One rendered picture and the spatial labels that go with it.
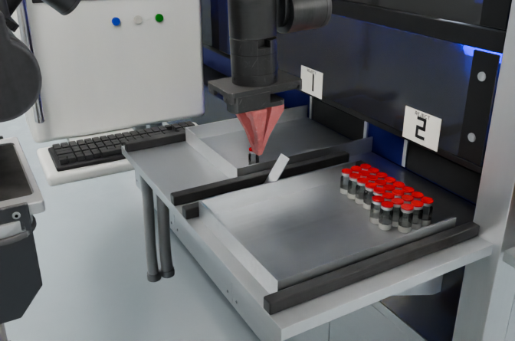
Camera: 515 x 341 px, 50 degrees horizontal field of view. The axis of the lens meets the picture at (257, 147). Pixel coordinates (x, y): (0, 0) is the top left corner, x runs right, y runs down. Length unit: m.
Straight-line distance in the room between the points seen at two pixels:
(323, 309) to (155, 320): 1.42
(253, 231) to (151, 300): 1.35
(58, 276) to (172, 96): 1.10
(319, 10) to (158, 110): 1.01
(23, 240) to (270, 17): 0.40
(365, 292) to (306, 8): 0.40
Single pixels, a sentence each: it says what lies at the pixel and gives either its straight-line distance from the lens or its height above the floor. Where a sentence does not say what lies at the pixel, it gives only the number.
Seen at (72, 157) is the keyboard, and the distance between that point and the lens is 1.39.
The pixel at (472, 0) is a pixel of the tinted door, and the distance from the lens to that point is 0.93.
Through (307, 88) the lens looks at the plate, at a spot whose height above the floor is 1.00.
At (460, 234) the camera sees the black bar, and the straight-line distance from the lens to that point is 0.94.
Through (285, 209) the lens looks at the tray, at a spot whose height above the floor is 0.88.
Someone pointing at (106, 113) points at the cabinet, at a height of 0.86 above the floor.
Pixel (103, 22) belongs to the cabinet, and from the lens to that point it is 1.53.
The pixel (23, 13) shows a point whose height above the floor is 1.16.
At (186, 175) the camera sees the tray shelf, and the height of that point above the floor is 0.88.
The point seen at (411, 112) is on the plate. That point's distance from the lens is 1.02.
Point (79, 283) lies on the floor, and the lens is 2.39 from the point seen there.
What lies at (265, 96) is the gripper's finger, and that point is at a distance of 0.65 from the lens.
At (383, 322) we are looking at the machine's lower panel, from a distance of 1.26.
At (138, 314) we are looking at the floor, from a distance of 2.18.
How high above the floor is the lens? 1.36
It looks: 23 degrees down
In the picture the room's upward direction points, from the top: straight up
